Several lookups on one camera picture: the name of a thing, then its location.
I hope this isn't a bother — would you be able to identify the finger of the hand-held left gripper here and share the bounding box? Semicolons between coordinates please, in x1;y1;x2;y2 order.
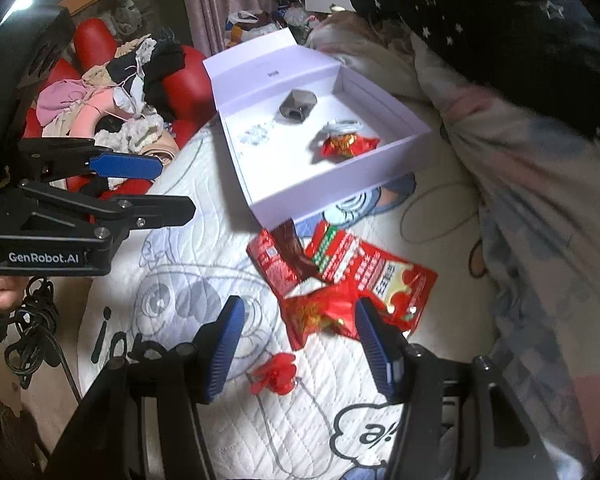
19;181;197;231
17;137;162;184

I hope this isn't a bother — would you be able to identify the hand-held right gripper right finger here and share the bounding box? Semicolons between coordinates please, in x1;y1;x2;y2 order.
355;297;581;480

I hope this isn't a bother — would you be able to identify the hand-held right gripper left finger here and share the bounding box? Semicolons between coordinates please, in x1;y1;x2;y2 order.
55;295;246;480

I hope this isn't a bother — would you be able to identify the red gold-print candy packet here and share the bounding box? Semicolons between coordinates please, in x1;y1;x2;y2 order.
320;132;382;160
280;282;368;352

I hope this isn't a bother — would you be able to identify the large red green snack packet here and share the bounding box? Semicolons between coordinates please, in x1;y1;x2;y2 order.
304;220;439;339

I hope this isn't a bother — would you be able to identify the small red snack packet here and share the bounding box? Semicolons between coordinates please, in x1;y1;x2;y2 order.
246;229;302;299

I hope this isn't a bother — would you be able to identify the clear plastic clip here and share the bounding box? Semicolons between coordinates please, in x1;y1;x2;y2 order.
237;121;272;147

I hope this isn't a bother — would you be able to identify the brown snack packet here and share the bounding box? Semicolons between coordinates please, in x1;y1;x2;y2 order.
269;218;326;282

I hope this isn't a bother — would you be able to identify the white hinged gift box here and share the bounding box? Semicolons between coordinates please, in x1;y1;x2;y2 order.
201;27;434;231

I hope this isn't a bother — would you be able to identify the dark grey charger block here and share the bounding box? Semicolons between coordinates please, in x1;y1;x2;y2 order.
278;88;315;124

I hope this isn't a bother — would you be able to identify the white cable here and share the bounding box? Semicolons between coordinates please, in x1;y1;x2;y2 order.
322;118;362;137

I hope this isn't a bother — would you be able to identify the person's left hand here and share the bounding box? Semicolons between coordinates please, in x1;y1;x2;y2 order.
0;276;27;318

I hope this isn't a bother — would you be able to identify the white quilted cartoon mattress pad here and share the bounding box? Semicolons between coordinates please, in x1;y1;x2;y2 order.
77;110;501;480

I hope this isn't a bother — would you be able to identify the small red crumpled wrapper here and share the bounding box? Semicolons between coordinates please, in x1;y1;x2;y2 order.
247;352;299;397

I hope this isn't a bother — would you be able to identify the pile of clothes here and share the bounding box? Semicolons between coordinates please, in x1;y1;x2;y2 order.
35;35;187;167

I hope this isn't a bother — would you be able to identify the red leather chair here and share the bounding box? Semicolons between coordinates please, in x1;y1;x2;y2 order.
22;17;216;206

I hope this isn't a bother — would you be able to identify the wooden framed glass partition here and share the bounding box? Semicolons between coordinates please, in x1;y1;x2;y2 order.
55;0;192;42

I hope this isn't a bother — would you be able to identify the white plastic shopping bag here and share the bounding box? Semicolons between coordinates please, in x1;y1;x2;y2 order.
225;10;281;44

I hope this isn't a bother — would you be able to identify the mauve curtain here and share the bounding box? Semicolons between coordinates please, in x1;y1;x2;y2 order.
176;0;289;58

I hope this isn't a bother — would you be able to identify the pastel cartoon duvet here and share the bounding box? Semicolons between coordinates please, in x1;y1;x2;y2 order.
307;10;600;480

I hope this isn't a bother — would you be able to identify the pile of plastic bags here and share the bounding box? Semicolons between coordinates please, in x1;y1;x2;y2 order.
275;0;322;29

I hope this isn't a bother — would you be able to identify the black star-print blanket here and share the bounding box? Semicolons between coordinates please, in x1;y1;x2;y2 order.
347;0;600;147

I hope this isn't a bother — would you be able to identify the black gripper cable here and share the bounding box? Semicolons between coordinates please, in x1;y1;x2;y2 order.
2;277;84;404

